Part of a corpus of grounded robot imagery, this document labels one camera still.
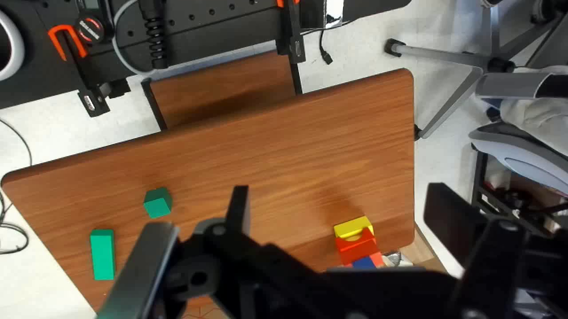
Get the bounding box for grey coiled cable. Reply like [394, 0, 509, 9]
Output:
[108, 0, 149, 76]

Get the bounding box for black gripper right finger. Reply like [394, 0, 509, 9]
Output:
[450, 216, 529, 319]

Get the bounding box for seated person in cream hoodie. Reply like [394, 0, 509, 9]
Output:
[498, 95, 568, 157]

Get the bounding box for green rectangular block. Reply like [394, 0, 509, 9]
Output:
[88, 228, 117, 281]

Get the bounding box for red arch block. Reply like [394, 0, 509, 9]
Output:
[335, 228, 379, 265]

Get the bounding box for green cube block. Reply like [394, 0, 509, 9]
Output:
[142, 186, 174, 219]

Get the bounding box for white curved object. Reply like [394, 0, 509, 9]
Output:
[0, 7, 26, 85]

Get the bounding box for black clamp with orange handle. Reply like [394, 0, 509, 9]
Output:
[273, 0, 307, 95]
[46, 23, 133, 118]

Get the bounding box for wooden table lower shelf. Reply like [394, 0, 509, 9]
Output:
[140, 51, 300, 131]

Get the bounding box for crumpled plastic bag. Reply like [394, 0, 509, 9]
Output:
[381, 250, 415, 269]

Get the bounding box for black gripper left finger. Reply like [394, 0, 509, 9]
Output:
[95, 219, 181, 319]

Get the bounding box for black equipment rack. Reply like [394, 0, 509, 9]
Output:
[424, 149, 568, 285]

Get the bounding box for thin black cable with plug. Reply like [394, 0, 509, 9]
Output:
[317, 24, 333, 67]

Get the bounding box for red rectangular block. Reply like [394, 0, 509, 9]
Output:
[367, 250, 387, 269]

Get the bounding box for black red round knob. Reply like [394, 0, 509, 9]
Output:
[76, 14, 106, 44]

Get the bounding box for grey office chair with person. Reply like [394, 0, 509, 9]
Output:
[383, 0, 568, 196]

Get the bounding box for yellow arch block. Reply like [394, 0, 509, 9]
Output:
[332, 214, 376, 242]

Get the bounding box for blue cube block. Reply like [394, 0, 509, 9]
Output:
[351, 253, 379, 273]

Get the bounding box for black corrugated cable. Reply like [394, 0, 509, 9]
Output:
[140, 0, 172, 71]

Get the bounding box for tangled floor cables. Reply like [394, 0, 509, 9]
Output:
[0, 117, 33, 255]

